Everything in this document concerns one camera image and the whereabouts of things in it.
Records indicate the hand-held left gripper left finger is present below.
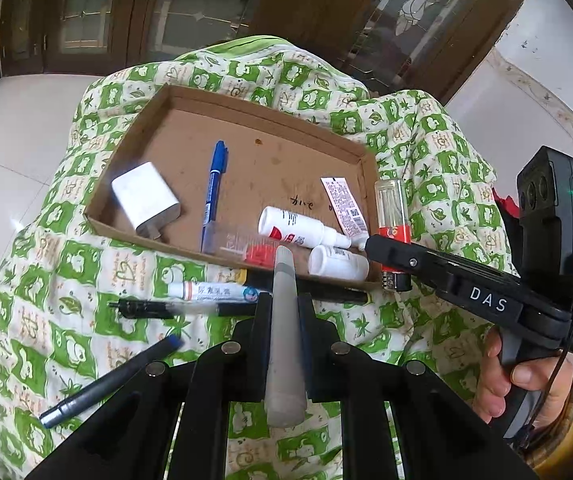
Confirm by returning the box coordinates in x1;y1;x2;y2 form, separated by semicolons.
26;292;274;480

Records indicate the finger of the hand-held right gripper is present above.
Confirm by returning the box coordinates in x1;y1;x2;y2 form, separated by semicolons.
441;254;521;281
365;234;467;293

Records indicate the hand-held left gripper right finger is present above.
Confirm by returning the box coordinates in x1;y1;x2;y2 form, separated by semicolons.
298;292;537;480

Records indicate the clear lighter with red base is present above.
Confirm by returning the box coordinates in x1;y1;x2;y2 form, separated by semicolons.
375;178;413;295

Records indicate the small white bottle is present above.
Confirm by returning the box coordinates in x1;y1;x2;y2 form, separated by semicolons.
308;244;370;282

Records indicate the clear case with red end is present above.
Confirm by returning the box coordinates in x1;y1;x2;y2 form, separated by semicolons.
201;224;274;267

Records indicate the white ointment tube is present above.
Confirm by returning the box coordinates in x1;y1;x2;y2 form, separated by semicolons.
320;176;370;238
168;280;258;306

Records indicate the white spray bottle red label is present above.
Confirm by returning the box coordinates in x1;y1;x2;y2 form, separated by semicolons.
258;205;353;250

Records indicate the blue pen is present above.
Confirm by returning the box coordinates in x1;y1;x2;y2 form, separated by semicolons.
201;140;228;252

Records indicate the brown cardboard tray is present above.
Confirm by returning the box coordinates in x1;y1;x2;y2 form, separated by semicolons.
84;84;384;291

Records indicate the white charger adapter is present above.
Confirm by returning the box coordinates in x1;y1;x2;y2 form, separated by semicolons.
111;161;182;240

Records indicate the person's right hand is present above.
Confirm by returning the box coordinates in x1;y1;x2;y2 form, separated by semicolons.
472;330;573;427

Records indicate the red cloth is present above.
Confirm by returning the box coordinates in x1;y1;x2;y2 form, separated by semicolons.
492;187;523;221

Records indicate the black marker with yellow tip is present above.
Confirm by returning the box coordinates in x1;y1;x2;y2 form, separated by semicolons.
236;269;370;304

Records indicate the black clear-barrel pen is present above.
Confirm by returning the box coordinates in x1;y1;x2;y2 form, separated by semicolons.
108;297;258;319

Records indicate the black pen with grey end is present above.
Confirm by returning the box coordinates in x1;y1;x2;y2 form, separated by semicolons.
40;335;186;429

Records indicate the green printed blanket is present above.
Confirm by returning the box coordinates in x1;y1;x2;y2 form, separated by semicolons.
0;35;517;480

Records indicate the wooden door with flower glass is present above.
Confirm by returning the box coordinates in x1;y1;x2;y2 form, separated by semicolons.
261;0;542;103

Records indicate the wooden door with clear glass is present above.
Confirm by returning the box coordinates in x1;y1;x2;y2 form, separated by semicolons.
139;0;262;56
41;0;140;73

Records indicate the black cable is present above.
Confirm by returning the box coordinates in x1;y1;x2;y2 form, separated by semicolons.
516;252;573;446

